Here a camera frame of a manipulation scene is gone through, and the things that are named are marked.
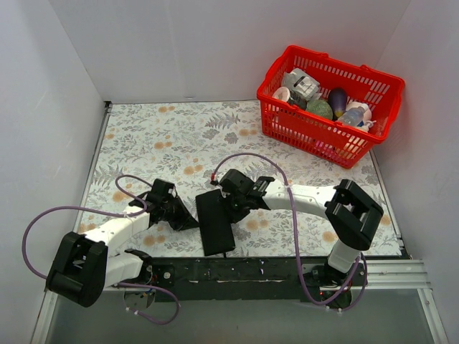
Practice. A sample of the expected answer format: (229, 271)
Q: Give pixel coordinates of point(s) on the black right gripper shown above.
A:
(233, 206)

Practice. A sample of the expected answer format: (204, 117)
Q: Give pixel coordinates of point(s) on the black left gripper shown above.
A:
(173, 213)

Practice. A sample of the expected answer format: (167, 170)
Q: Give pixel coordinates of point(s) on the black zippered tool case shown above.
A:
(214, 224)

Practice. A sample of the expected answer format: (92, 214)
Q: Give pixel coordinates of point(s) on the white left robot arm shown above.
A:
(85, 264)

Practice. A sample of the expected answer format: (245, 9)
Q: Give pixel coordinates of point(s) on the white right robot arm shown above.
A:
(353, 214)

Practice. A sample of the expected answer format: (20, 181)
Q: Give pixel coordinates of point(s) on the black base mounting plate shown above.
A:
(250, 278)

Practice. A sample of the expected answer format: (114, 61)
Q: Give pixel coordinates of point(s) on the floral patterned table mat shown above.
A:
(183, 143)

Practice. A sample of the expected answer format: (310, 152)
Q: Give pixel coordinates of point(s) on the white pink cup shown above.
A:
(282, 94)

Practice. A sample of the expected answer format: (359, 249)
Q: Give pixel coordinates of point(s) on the green textured ball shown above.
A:
(320, 108)

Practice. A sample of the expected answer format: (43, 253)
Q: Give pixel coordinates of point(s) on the grey foil snack pouch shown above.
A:
(301, 83)

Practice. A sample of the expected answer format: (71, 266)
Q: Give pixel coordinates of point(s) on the red plastic shopping basket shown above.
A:
(332, 141)

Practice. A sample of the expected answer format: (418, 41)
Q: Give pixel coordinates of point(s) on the clear plastic bottle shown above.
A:
(353, 116)

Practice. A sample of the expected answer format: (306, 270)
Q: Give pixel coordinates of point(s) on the purple toy eggplant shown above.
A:
(337, 100)

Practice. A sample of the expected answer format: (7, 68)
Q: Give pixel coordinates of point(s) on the white round toy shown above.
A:
(367, 122)

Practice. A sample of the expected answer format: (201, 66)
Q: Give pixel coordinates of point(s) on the aluminium frame rail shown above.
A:
(395, 305)

